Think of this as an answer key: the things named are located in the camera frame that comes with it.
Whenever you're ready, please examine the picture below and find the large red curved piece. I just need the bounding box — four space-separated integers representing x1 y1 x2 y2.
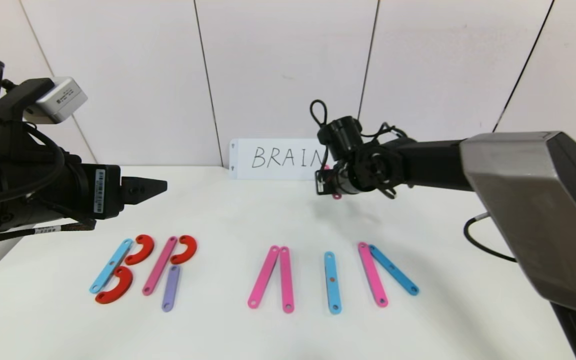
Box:
95 265 134 305
125 234 155 266

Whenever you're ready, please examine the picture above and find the pink bar with holes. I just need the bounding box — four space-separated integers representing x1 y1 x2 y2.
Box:
279 246 295 314
357 242 389 307
247 245 280 309
323 164 343 200
142 236 178 296

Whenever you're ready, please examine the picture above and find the small red curved piece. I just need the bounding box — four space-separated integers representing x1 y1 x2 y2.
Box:
170 235 198 265

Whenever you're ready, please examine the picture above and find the black looped camera cable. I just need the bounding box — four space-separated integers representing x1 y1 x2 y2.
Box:
309 99 330 130

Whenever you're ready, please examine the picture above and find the white BRAIN sign card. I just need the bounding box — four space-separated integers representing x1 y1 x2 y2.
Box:
228 139 330 181

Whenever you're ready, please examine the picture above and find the braided black left wrist cable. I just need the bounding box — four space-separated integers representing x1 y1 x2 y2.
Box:
0 219 97 249

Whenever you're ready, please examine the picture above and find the long blue flat bar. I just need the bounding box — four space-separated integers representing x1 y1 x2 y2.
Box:
89 238 134 294
323 251 343 315

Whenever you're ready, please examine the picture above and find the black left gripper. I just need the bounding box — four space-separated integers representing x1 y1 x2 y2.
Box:
38 153 168 220

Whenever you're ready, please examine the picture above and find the short blue bar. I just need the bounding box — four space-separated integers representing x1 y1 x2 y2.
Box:
369 244 420 296

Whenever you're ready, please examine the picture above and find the short purple bar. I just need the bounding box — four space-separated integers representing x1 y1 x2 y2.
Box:
161 265 181 313

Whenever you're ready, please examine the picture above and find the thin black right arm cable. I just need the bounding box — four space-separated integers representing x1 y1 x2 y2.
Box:
463 212 519 263

